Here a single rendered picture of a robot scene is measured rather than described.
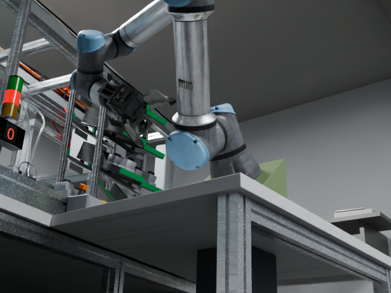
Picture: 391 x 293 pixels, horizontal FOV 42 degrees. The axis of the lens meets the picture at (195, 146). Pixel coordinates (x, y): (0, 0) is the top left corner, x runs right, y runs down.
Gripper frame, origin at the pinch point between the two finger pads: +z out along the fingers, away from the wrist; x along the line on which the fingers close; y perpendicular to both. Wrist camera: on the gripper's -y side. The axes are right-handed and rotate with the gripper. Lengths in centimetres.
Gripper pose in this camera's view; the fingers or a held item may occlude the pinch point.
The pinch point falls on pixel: (161, 125)
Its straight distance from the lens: 131.7
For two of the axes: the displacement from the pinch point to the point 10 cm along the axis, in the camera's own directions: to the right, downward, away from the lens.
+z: 7.1, 3.8, -5.9
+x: 5.8, -7.9, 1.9
